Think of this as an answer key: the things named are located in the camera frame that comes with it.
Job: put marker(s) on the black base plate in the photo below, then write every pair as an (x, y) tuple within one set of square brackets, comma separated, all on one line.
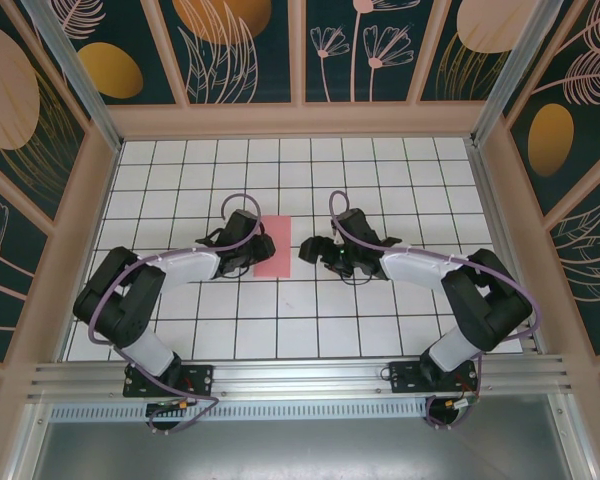
[(405, 380), (200, 380)]

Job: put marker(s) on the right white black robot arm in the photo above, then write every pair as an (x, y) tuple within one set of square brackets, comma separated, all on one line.
[(490, 305)]

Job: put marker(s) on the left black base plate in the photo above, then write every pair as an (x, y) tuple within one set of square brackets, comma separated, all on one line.
[(200, 380)]

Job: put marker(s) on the small controller board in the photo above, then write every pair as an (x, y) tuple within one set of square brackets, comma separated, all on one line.
[(460, 403), (167, 406)]

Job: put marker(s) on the aluminium corner post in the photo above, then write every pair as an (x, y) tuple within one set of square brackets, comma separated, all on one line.
[(74, 70), (512, 70)]

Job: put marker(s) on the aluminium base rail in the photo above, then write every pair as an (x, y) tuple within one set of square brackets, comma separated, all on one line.
[(300, 380)]

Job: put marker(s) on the grey metal sheet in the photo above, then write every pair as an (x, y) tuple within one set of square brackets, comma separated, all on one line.
[(300, 450)]

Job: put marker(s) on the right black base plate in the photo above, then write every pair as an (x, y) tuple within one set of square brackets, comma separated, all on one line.
[(405, 380)]

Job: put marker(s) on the aluminium side rail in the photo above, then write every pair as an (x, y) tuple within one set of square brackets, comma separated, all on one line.
[(505, 250)]

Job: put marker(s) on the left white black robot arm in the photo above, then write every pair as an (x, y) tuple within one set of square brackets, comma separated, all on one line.
[(115, 300)]

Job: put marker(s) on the pink cloth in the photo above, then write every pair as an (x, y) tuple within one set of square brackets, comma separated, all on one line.
[(282, 250)]

